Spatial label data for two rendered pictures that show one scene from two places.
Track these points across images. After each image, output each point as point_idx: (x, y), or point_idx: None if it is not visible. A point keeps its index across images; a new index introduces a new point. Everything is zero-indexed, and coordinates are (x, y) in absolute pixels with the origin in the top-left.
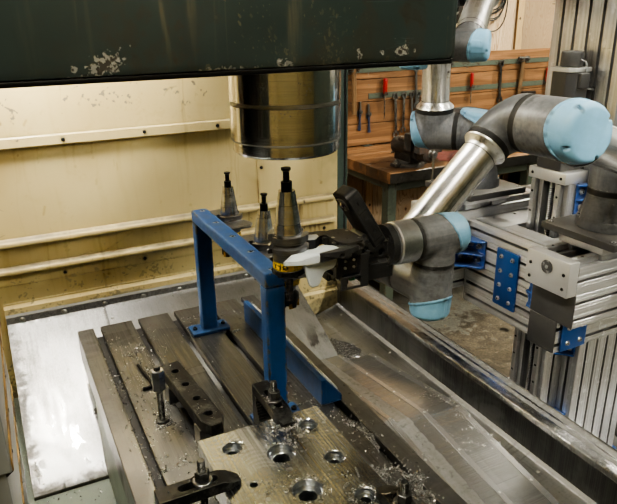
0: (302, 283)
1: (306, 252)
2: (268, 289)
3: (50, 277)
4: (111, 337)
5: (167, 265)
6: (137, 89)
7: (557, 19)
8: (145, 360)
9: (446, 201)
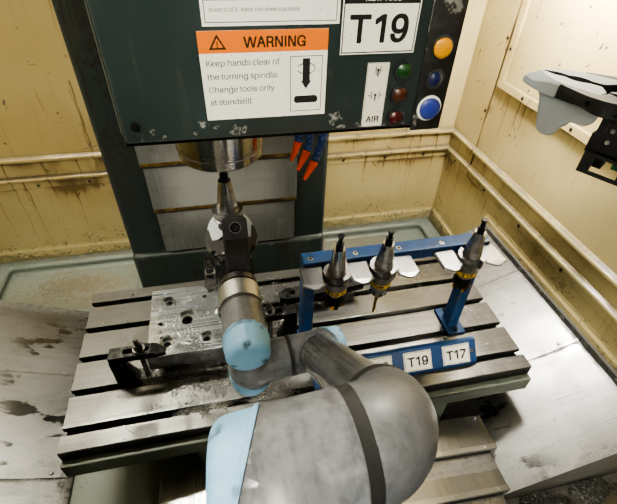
0: None
1: (213, 223)
2: (300, 264)
3: (511, 221)
4: (438, 265)
5: (570, 293)
6: None
7: None
8: (400, 281)
9: (318, 364)
